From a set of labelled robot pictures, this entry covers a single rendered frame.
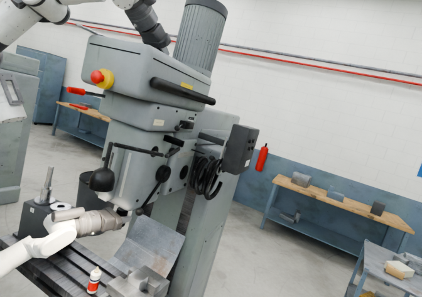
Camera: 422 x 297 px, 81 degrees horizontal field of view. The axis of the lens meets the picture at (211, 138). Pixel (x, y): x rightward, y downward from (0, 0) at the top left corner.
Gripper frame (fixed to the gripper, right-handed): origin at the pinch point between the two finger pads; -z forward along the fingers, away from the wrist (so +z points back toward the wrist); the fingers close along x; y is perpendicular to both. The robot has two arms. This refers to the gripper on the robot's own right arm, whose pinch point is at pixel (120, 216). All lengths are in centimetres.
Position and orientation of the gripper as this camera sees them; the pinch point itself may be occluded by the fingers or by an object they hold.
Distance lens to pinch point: 113.1
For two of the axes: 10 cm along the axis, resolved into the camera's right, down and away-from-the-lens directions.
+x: -7.5, -2.9, 6.0
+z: -6.1, -0.7, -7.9
